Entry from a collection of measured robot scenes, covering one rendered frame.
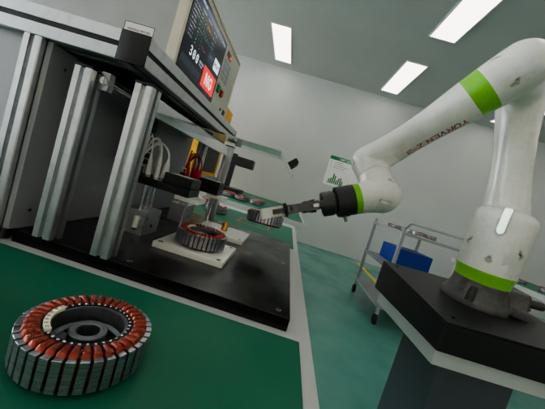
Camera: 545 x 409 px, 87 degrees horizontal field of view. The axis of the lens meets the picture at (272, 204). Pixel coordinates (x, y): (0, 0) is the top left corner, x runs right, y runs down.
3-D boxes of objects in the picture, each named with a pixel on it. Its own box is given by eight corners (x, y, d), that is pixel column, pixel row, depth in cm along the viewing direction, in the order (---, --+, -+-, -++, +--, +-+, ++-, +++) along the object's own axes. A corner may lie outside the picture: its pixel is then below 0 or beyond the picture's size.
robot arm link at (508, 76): (567, 78, 70) (535, 43, 74) (576, 53, 60) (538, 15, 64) (485, 124, 80) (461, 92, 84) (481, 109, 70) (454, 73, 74)
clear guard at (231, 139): (292, 178, 108) (297, 163, 107) (293, 175, 84) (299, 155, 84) (210, 153, 109) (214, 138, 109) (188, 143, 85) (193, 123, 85)
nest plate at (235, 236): (248, 237, 97) (250, 233, 97) (241, 245, 82) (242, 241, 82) (207, 223, 97) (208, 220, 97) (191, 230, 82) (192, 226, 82)
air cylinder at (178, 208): (190, 221, 94) (195, 204, 93) (182, 223, 86) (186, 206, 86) (176, 216, 94) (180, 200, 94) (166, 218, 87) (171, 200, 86)
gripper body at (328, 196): (338, 214, 83) (306, 220, 83) (333, 214, 91) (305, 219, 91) (334, 189, 83) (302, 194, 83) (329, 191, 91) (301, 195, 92)
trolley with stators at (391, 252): (396, 304, 357) (423, 227, 350) (439, 349, 256) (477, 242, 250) (349, 289, 359) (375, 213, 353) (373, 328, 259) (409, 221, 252)
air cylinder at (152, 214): (156, 231, 70) (162, 209, 69) (140, 236, 62) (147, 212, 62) (136, 225, 70) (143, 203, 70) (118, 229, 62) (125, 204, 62)
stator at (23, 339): (147, 328, 35) (156, 299, 35) (136, 402, 24) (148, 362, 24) (37, 317, 31) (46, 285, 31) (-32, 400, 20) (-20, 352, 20)
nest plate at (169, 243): (235, 252, 73) (236, 247, 73) (221, 269, 58) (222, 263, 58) (179, 234, 73) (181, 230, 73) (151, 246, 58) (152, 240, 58)
